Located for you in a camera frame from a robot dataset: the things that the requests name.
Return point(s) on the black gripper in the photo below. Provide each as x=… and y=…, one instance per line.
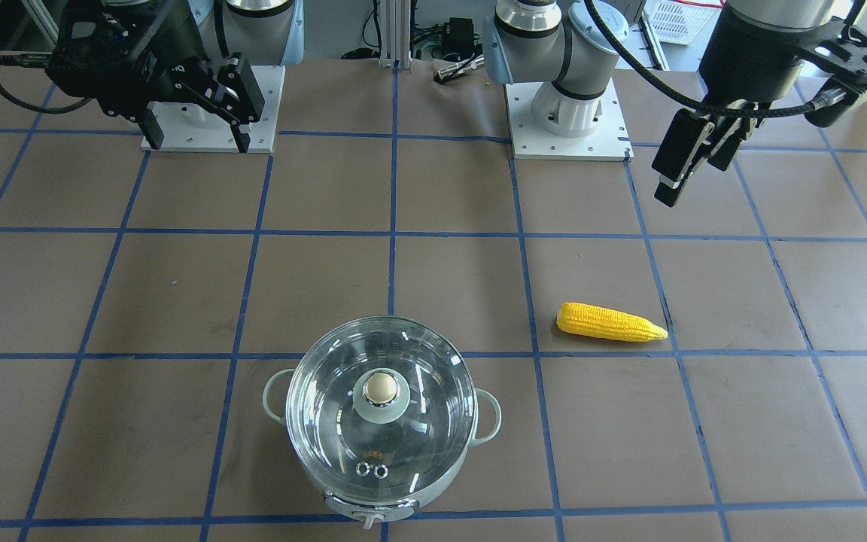
x=748, y=62
x=172, y=47

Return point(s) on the yellow corn cob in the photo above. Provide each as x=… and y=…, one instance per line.
x=607, y=324

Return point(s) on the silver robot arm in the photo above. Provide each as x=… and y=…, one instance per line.
x=575, y=49
x=130, y=55

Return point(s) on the glass pot lid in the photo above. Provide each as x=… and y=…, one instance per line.
x=381, y=406

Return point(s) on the pale green cooking pot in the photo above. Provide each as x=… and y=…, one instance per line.
x=381, y=421

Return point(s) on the black power adapter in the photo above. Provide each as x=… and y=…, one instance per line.
x=459, y=36

